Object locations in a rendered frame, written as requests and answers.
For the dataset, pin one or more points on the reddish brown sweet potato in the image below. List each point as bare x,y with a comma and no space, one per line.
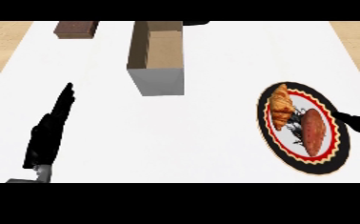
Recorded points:
312,132

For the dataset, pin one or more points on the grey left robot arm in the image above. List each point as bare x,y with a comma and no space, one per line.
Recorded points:
41,173

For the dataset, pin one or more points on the dark brown block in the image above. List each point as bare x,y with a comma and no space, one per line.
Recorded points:
75,29

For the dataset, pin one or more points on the open cardboard box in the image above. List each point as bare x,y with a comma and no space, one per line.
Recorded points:
156,59

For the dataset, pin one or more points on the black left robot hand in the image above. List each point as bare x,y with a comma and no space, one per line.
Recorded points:
48,129

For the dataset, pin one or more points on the black red white plate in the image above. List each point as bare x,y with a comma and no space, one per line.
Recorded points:
304,158

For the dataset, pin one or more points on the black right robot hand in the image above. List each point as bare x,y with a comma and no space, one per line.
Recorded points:
348,118

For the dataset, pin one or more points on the golden croissant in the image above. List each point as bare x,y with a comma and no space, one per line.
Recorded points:
280,107

